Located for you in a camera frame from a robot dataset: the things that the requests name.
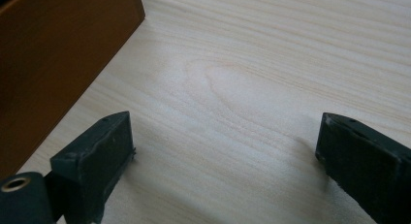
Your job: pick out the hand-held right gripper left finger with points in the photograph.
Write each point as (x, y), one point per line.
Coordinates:
(93, 159)

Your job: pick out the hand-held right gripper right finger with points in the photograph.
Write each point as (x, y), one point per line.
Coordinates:
(368, 166)

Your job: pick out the brown wooden compartment box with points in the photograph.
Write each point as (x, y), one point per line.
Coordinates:
(48, 56)

